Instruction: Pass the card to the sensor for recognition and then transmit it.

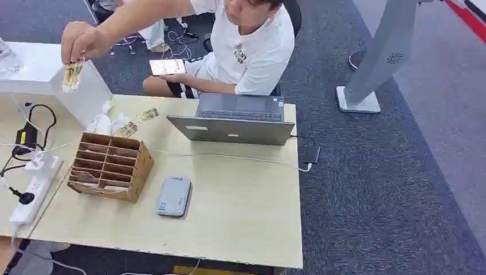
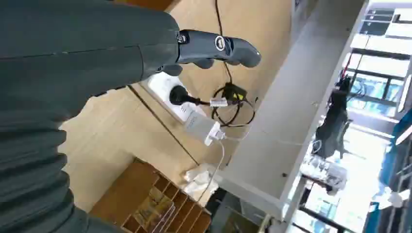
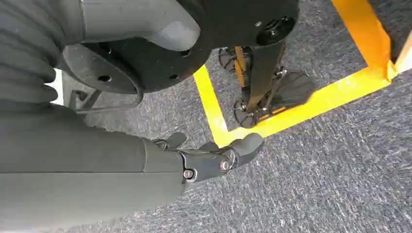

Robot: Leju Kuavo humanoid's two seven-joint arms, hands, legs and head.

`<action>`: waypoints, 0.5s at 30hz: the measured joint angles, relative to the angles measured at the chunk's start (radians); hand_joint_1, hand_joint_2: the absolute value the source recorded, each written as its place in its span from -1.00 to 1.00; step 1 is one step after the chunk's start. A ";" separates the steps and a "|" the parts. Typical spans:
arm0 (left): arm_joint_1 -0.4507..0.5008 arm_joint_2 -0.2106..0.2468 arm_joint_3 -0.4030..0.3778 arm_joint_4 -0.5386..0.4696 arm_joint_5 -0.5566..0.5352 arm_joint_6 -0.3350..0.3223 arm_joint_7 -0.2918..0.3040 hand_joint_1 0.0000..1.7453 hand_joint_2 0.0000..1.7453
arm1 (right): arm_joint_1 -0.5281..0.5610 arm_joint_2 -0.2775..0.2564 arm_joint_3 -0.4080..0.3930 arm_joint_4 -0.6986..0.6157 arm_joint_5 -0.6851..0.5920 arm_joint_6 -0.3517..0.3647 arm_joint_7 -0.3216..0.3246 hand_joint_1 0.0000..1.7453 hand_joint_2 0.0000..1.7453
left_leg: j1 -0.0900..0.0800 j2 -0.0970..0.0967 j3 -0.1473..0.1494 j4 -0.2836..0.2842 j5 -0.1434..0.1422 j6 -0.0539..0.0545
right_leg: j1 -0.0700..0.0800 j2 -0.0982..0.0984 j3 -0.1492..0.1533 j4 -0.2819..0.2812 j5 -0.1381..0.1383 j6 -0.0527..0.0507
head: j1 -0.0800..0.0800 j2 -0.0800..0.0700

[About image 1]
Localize person's right hand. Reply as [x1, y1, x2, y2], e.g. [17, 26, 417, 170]
[60, 21, 115, 65]

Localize person's left hand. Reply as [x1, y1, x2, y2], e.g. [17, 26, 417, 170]
[158, 73, 197, 87]

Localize smartphone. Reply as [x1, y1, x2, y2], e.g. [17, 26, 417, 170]
[148, 58, 187, 77]

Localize person in background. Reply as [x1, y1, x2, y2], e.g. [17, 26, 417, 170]
[90, 0, 171, 53]

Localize white translucent box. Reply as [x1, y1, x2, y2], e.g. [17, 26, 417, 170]
[0, 41, 114, 130]

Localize grey laptop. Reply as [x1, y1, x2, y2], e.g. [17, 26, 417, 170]
[166, 93, 296, 147]

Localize clear plastic bottle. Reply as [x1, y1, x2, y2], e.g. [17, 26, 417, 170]
[0, 37, 25, 75]

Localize crumpled white tissue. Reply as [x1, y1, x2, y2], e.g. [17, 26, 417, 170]
[86, 100, 131, 137]

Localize wooden card box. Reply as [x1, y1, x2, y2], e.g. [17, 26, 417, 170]
[67, 131, 155, 204]

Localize black power adapter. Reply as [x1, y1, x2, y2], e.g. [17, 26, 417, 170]
[14, 123, 39, 151]

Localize grey pocket device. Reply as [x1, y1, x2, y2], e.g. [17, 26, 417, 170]
[156, 176, 193, 218]

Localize white plug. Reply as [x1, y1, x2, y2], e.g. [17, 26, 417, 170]
[23, 154, 46, 171]

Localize black charger brick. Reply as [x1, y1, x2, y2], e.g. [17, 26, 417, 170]
[299, 144, 322, 165]

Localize white power strip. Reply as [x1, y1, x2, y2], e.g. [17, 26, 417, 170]
[8, 155, 64, 226]

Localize black plug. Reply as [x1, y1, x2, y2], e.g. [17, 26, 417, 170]
[8, 187, 36, 206]

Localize round black base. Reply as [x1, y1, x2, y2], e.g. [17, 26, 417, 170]
[347, 50, 367, 72]

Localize grey floor stand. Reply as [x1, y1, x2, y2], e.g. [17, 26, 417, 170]
[335, 0, 423, 114]

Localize grey cloth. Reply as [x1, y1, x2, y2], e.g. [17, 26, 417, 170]
[6, 240, 72, 275]

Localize tangled floor cables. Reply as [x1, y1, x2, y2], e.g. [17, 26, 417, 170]
[110, 17, 200, 62]

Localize black adapter cable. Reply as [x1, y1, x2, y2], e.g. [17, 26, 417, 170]
[25, 102, 58, 151]

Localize black laptop cable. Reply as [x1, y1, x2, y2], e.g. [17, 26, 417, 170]
[290, 134, 317, 147]

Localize white power strip cable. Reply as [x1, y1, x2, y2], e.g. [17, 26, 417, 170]
[10, 225, 89, 275]

